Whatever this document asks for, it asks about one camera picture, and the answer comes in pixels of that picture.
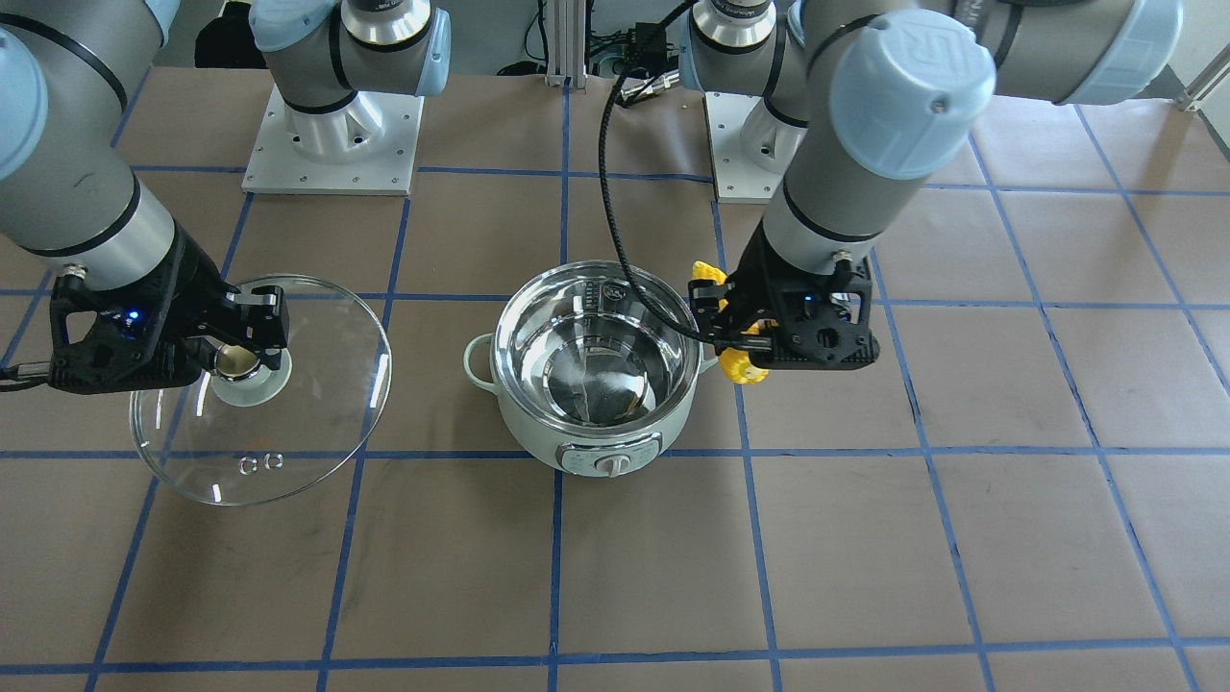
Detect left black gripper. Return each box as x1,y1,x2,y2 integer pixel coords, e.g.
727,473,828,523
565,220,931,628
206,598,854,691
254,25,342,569
688,231,879,371

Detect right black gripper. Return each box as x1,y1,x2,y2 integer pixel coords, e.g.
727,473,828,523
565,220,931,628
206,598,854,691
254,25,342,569
48,227,288,395

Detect yellow corn cob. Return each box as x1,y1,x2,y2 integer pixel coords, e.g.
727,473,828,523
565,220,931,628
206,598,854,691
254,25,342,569
691,261,770,385

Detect glass pot lid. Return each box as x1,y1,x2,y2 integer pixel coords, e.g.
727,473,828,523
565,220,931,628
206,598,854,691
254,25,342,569
129,273,394,506

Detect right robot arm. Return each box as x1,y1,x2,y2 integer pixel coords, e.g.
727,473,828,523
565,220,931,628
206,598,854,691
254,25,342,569
1,1,451,407

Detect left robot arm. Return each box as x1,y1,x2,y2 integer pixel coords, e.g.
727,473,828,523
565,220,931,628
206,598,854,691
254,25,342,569
679,1,1183,371

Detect pale green electric pot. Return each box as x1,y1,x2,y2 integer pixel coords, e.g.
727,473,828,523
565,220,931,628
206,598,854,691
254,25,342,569
462,261,713,478

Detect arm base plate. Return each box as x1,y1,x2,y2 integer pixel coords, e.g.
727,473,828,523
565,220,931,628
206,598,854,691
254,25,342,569
241,88,426,197
704,91,804,205

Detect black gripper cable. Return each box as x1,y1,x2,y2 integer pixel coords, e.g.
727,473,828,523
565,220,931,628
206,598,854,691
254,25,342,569
598,0,731,343

